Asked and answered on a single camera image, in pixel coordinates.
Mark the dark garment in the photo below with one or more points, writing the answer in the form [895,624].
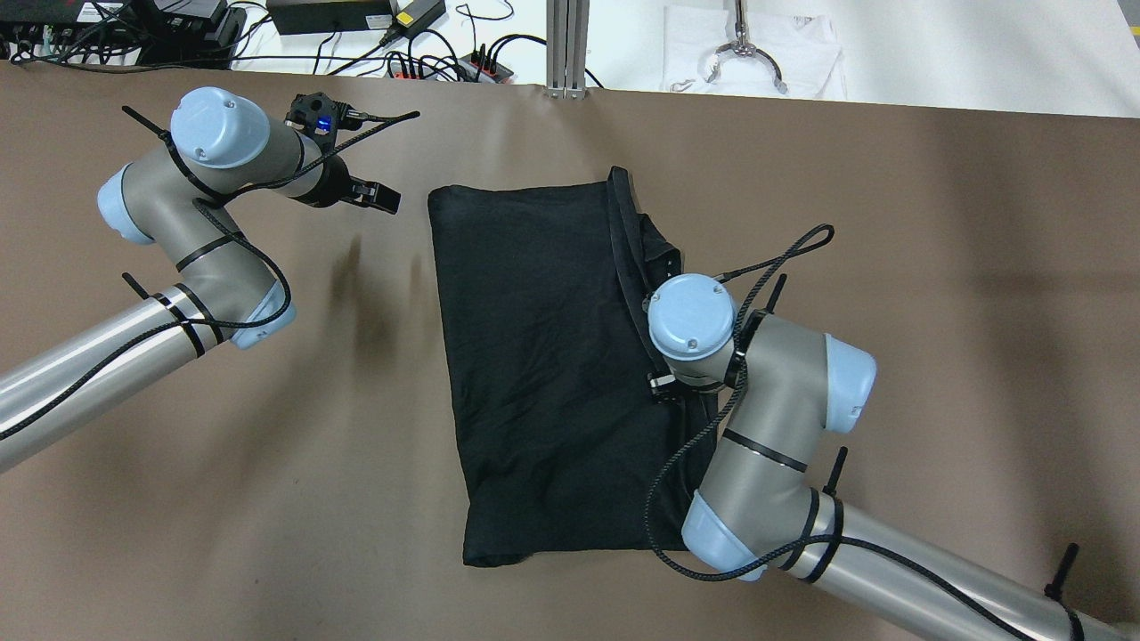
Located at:
[562,443]

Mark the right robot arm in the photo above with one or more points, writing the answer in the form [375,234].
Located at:
[753,510]

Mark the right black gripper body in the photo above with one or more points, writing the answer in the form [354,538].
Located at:
[660,384]

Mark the aluminium frame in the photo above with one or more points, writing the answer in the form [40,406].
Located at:
[566,48]

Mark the metal claw tool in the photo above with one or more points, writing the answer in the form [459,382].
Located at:
[740,47]

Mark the black power supply box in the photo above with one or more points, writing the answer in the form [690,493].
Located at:
[313,17]

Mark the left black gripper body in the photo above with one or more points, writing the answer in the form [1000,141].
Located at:
[336,188]

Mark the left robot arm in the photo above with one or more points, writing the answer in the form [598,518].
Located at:
[217,147]

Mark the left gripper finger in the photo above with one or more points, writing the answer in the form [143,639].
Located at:
[371,194]

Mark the red black power strip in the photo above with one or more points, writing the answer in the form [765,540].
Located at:
[479,67]

